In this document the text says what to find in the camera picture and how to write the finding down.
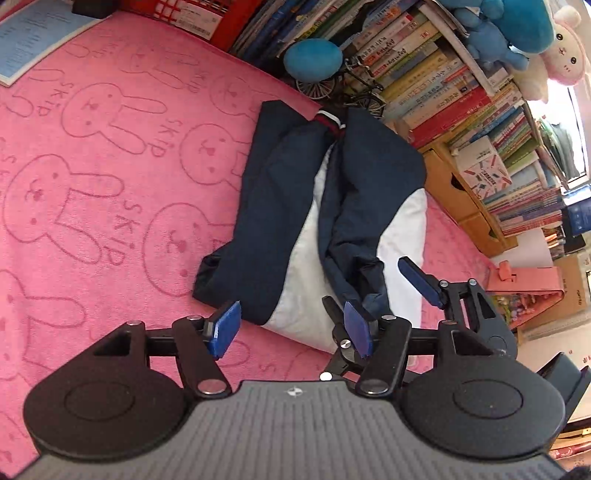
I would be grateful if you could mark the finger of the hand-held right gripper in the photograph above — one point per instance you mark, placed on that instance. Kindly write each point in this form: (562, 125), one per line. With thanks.
(420, 281)
(342, 350)

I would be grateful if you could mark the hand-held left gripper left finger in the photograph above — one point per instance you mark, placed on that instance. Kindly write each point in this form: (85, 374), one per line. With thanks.
(226, 330)

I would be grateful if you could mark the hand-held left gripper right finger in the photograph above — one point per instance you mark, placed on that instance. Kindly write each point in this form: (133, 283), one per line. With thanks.
(358, 330)

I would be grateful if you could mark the navy and white jacket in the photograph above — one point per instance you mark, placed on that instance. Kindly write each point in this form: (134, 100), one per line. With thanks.
(286, 184)

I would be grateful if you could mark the pink miniature dollhouse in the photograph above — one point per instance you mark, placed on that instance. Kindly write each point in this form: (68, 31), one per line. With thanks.
(531, 286)

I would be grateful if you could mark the cardboard box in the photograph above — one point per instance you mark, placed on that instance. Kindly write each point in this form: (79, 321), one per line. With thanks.
(575, 286)

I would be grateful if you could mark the white board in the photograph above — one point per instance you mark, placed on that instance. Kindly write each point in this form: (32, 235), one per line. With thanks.
(526, 249)

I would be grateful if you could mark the wooden drawer organizer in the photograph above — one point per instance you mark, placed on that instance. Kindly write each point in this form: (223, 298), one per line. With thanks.
(448, 184)

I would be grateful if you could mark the white printed box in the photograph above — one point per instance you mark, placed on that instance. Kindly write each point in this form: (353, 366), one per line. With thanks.
(482, 168)

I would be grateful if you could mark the dark blue box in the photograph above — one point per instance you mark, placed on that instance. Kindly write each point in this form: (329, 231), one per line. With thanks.
(577, 219)

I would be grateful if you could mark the pink rabbit print blanket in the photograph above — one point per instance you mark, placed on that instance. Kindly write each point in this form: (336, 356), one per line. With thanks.
(115, 207)

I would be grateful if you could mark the miniature bicycle model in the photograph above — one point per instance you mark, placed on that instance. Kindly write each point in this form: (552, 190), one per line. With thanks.
(323, 87)

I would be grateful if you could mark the row of upright books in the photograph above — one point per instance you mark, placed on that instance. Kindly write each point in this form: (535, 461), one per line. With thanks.
(415, 60)

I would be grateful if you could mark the blue plush ball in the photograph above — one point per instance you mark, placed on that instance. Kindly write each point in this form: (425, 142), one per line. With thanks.
(314, 60)

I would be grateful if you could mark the blue plush toy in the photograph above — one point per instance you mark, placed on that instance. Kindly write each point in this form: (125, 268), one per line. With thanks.
(498, 27)

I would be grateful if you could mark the white and pink rabbit plush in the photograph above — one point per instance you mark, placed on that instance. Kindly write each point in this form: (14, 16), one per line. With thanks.
(565, 46)

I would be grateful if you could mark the red plastic crate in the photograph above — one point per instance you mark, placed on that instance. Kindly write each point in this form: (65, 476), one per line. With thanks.
(198, 18)

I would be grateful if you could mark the light blue leaflet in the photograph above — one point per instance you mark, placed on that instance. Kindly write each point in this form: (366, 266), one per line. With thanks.
(32, 41)

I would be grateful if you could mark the small black box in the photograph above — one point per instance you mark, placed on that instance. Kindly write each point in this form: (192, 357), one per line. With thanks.
(92, 7)

